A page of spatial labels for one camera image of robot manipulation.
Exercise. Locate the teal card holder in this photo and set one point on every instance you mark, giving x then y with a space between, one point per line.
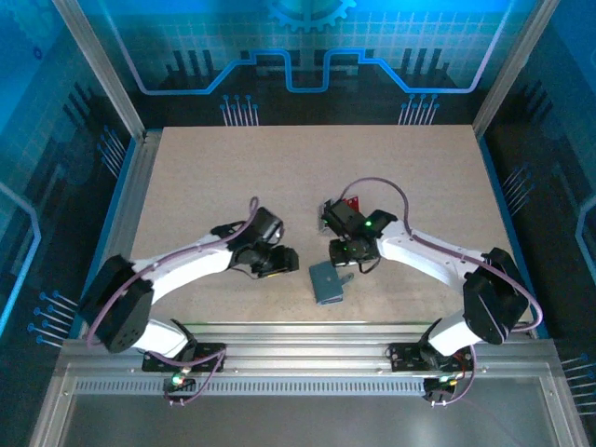
326 281

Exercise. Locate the red credit card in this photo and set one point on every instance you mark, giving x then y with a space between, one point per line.
352 203

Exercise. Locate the black connector box with LED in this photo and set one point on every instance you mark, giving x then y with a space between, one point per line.
435 388
179 383

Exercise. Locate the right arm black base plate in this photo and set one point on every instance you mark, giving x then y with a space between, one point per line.
402 358

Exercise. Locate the aluminium side rail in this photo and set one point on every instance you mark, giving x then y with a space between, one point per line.
135 186

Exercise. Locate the grey metal shelf panel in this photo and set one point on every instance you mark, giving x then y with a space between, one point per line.
302 419

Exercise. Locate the aluminium frame rail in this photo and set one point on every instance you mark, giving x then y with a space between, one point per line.
302 349

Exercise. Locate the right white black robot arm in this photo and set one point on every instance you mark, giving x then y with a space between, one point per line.
419 253

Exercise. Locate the aluminium corner post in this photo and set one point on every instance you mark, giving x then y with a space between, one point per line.
512 70
100 70

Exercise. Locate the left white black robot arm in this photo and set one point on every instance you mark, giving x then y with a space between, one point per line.
186 267

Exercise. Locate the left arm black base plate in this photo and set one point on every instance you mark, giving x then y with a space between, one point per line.
153 361

